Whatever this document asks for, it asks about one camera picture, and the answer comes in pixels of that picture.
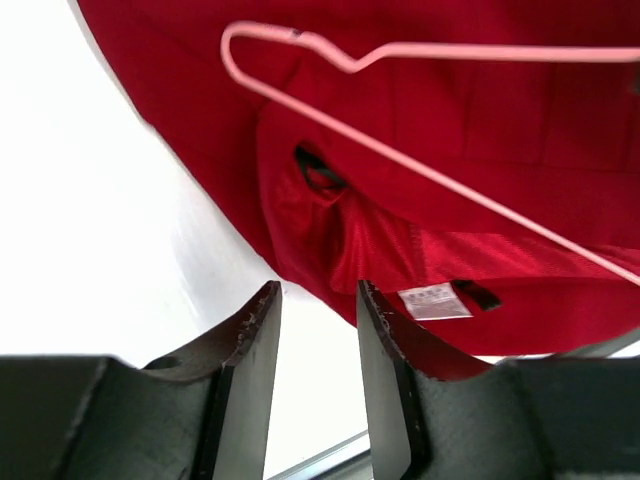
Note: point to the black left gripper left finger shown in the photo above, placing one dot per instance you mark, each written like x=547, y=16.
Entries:
x=201, y=411

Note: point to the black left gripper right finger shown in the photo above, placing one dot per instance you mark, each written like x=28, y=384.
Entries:
x=435, y=412

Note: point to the red skirt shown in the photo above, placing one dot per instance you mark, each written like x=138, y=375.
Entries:
x=556, y=142

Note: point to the pink wire hanger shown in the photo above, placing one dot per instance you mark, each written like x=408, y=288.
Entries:
x=422, y=50

